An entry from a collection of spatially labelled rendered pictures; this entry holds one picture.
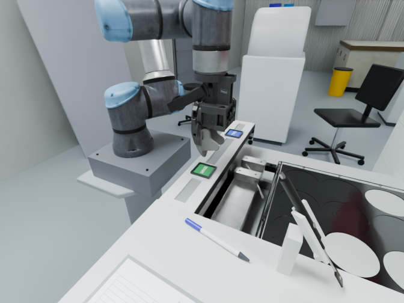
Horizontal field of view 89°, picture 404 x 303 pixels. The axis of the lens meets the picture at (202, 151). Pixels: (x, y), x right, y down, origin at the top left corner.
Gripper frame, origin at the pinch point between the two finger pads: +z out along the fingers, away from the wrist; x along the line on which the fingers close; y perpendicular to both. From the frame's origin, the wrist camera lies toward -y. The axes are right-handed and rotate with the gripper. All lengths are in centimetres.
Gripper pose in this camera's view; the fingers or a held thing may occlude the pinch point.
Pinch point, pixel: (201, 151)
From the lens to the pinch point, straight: 54.4
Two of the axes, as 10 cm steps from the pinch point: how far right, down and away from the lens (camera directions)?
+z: 0.0, 8.6, 5.1
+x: 4.4, -4.6, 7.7
